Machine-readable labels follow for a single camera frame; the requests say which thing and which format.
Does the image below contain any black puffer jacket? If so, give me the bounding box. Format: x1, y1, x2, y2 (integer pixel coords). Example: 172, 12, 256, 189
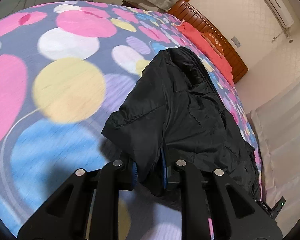
102, 47, 261, 200

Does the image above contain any cream curtain right side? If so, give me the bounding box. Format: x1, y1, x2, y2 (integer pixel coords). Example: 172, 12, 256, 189
248, 77, 300, 235

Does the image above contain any colourful polka dot bedspread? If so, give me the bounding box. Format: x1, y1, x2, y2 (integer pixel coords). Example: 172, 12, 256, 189
0, 1, 257, 236

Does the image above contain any red pillow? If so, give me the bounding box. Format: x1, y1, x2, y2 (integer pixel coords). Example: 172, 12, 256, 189
177, 21, 235, 87

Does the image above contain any orange embroidered cushion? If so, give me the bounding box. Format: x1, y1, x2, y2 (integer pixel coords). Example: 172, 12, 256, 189
201, 32, 224, 56

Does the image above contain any brown wooden headboard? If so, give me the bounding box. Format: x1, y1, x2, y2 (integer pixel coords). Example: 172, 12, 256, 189
167, 0, 248, 83

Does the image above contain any grey wall switch plate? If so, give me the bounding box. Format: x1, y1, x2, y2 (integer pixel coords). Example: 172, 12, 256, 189
231, 36, 241, 48

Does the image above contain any white wall air conditioner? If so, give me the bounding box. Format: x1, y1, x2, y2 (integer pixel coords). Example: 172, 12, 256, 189
264, 0, 294, 29

